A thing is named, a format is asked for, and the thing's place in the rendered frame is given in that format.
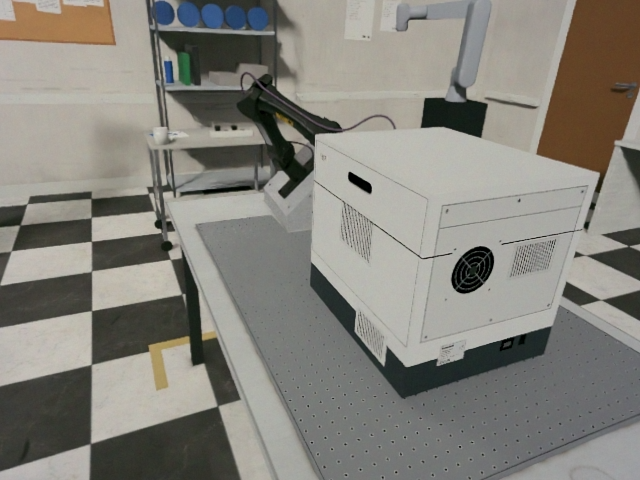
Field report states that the white boxy benchtop instrument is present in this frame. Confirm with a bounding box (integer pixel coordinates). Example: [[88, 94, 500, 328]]
[[310, 127, 600, 399]]

